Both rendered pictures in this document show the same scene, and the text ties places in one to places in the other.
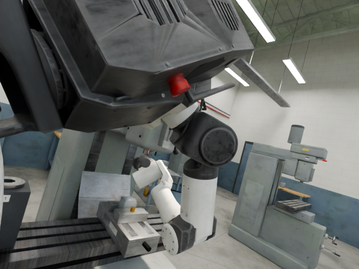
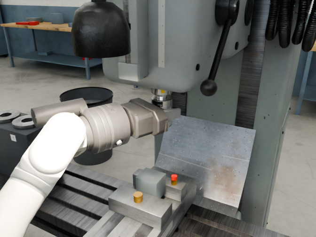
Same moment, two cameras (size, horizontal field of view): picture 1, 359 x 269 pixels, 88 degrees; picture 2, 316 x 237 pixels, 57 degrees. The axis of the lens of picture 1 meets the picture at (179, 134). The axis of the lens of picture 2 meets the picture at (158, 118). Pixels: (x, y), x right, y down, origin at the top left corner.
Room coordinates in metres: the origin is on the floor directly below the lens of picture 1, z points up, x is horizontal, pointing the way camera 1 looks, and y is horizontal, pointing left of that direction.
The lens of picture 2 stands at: (0.72, -0.43, 1.48)
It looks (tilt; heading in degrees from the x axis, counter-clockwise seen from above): 24 degrees down; 69
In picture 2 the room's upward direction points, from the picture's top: straight up
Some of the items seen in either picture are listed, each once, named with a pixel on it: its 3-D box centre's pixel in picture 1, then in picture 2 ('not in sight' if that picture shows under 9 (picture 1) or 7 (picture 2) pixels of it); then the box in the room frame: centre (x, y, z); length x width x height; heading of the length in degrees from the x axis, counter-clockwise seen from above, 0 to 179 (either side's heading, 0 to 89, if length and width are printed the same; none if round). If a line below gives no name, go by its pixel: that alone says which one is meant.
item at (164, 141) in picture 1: (169, 125); (131, 15); (0.86, 0.06, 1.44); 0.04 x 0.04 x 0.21; 41
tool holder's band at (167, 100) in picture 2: not in sight; (161, 98); (0.94, 0.13, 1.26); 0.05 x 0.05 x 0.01
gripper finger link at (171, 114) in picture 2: not in sight; (169, 115); (0.95, 0.10, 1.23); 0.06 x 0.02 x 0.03; 16
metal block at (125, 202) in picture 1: (127, 204); (151, 185); (0.92, 0.15, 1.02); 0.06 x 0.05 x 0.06; 131
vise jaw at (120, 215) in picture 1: (131, 215); (139, 206); (0.88, 0.12, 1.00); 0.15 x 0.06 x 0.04; 131
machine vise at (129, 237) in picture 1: (126, 219); (145, 210); (0.90, 0.13, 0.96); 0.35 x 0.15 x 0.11; 41
